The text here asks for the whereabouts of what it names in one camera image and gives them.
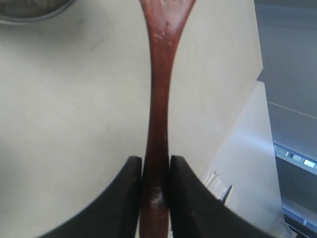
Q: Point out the steel bowl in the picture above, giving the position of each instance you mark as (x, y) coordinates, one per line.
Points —
(30, 11)

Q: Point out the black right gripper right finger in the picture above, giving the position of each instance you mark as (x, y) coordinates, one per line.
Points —
(196, 213)

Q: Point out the dark red wooden spoon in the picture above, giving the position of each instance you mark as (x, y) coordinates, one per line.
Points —
(165, 20)

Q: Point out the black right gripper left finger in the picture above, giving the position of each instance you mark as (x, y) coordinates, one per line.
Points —
(114, 214)

